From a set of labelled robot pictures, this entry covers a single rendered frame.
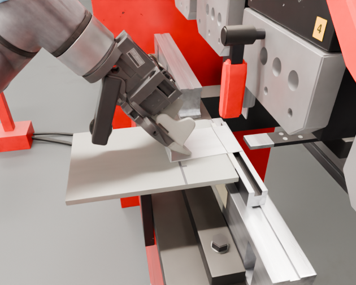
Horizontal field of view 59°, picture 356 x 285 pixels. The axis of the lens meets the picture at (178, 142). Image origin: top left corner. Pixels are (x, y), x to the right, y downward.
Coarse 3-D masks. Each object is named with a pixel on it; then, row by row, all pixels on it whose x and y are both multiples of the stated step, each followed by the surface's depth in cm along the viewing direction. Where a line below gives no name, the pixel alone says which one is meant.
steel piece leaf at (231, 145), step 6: (222, 126) 62; (216, 132) 60; (222, 132) 60; (228, 132) 60; (222, 138) 58; (228, 138) 58; (234, 138) 58; (222, 144) 57; (228, 144) 57; (234, 144) 57; (228, 150) 55; (234, 150) 55; (240, 150) 55
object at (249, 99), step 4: (224, 56) 52; (228, 56) 50; (224, 60) 52; (244, 92) 46; (248, 92) 46; (244, 96) 46; (248, 96) 46; (252, 96) 46; (244, 100) 47; (248, 100) 47; (252, 100) 47; (244, 104) 47; (248, 104) 47; (252, 104) 47; (244, 108) 49; (248, 108) 48; (244, 112) 49; (244, 116) 49
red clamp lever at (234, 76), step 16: (224, 32) 29; (240, 32) 29; (256, 32) 29; (240, 48) 30; (224, 64) 31; (240, 64) 31; (224, 80) 32; (240, 80) 32; (224, 96) 33; (240, 96) 33; (224, 112) 34; (240, 112) 34
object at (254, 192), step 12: (240, 156) 55; (240, 168) 52; (252, 168) 52; (240, 180) 50; (252, 180) 50; (240, 192) 51; (252, 192) 47; (264, 192) 47; (252, 204) 48; (264, 204) 49
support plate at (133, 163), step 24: (72, 144) 57; (120, 144) 57; (144, 144) 57; (72, 168) 51; (96, 168) 51; (120, 168) 51; (144, 168) 51; (168, 168) 51; (192, 168) 51; (216, 168) 51; (72, 192) 47; (96, 192) 47; (120, 192) 47; (144, 192) 48
